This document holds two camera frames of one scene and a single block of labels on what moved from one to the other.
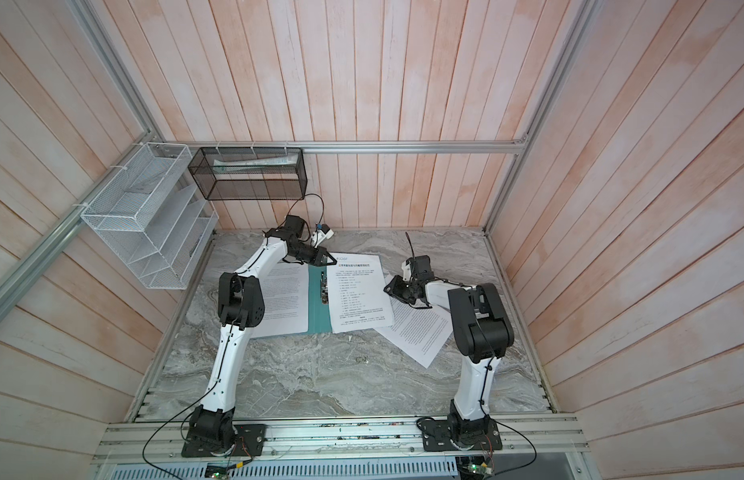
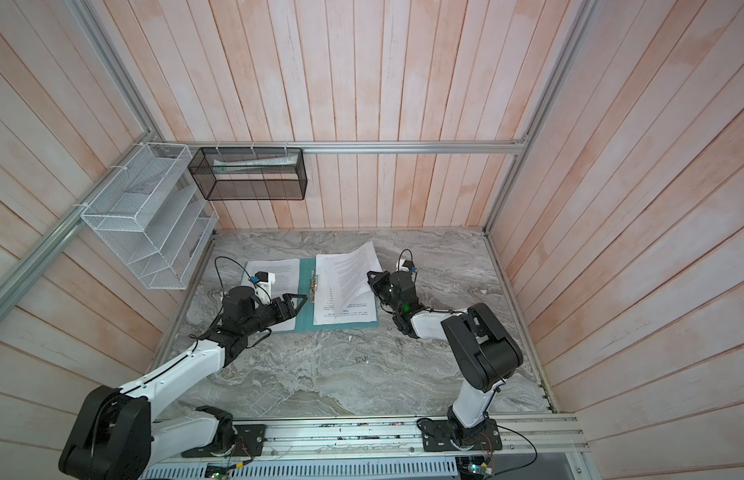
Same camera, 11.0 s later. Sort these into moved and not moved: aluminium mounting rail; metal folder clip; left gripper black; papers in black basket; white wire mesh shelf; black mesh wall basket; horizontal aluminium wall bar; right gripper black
Moved: metal folder clip; left gripper black; right gripper black
Not moved: white wire mesh shelf; horizontal aluminium wall bar; black mesh wall basket; papers in black basket; aluminium mounting rail
